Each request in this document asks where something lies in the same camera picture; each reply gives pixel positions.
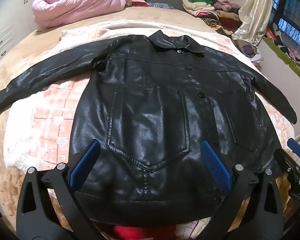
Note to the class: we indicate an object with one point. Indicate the dark red garment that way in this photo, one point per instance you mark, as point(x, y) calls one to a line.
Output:
point(140, 4)

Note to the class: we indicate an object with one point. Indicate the white bag of clothes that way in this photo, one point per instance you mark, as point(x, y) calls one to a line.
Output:
point(250, 51)

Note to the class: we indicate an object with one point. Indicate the orange white bear blanket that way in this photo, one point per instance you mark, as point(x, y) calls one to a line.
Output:
point(47, 120)

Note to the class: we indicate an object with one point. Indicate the black leather jacket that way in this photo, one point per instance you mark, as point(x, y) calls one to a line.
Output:
point(150, 130)

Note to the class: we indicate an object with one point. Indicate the green sill mat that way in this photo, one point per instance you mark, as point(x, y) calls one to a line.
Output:
point(280, 52)

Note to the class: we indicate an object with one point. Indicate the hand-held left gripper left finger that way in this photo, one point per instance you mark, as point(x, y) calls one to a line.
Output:
point(86, 162)

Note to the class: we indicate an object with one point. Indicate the blue patterned cloth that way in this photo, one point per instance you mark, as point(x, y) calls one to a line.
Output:
point(158, 5)

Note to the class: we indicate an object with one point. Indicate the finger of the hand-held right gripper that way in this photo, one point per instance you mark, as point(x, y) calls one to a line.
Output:
point(296, 147)
point(285, 160)

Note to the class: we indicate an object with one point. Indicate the white wardrobe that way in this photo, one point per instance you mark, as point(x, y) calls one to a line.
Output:
point(5, 25)

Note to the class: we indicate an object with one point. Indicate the heap of colourful sill clothes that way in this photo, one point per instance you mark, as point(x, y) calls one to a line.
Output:
point(295, 52)

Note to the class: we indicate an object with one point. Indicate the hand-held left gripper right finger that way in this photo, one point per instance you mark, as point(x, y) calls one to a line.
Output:
point(215, 165)

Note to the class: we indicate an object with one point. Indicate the pink duvet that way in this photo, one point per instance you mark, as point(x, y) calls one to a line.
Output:
point(77, 5)

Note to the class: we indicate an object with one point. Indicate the pile of folded clothes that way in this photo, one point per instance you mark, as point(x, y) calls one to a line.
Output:
point(205, 7)

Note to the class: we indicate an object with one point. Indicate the cream satin curtain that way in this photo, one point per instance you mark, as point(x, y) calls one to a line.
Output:
point(255, 12)

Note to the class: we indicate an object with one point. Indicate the dark framed window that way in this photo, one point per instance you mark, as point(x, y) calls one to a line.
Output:
point(287, 12)

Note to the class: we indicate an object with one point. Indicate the bright red cloth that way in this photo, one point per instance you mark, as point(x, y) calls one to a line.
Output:
point(127, 233)

